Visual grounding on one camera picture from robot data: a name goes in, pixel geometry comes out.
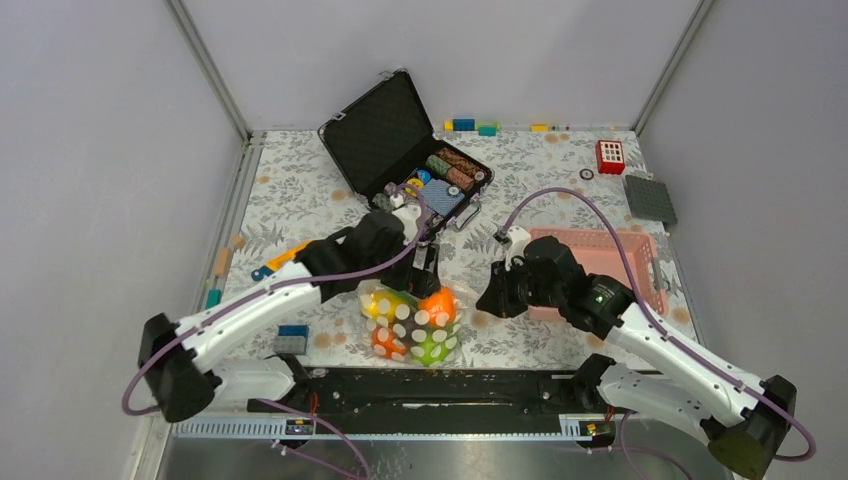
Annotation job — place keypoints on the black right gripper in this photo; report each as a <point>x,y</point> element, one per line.
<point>497,298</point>

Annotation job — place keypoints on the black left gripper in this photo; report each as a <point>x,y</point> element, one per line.
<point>418,281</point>

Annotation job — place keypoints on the orange toy tangerine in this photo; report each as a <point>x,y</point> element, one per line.
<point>443,307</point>

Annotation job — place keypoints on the pink plastic basket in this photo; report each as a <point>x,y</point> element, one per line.
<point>596,251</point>

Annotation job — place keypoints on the dark purple toy plum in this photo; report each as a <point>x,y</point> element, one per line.
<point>419,320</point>

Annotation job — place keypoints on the clear zip top bag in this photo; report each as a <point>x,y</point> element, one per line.
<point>465,311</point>

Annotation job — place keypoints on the orange toy pumpkin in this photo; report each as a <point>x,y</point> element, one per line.
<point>386,344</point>

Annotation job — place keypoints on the yellow toy mango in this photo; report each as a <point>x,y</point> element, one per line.
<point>385,304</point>

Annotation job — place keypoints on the green toy apple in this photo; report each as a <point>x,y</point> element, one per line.
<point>430,347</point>

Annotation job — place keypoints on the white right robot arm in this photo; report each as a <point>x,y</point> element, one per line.
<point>741,418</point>

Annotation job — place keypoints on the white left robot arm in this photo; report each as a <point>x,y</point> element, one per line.
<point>178,362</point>

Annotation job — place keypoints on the blue playing card deck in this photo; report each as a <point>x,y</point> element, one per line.
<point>441,196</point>

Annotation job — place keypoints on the green purple poker chip row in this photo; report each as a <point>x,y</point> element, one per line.
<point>382,202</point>

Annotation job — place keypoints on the yellow big blind button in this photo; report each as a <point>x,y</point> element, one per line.
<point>414,184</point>

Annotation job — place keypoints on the green brown poker chip row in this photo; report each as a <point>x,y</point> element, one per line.
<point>457,169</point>

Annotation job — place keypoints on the grey building baseplate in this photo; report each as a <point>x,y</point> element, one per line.
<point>649,200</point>

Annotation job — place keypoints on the red toy block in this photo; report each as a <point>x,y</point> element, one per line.
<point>610,158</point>

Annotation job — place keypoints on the black poker chip case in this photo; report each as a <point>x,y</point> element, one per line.
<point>384,138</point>

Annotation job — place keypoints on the blue grey toy block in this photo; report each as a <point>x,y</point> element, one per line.
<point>291,340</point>

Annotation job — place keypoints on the blue yellow block row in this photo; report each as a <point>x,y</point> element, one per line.
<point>471,125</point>

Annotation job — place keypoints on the wooden toy block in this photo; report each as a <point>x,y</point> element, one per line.
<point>222,261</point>

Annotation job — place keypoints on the teal toy block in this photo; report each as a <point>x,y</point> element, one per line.
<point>213,298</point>

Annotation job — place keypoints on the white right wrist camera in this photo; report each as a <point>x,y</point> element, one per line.
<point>513,239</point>

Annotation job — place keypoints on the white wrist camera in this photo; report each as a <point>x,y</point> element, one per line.
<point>513,239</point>
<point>408,211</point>

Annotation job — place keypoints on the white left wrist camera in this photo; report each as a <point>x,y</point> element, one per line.
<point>408,211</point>

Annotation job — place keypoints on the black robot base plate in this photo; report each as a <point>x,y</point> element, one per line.
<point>382,401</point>

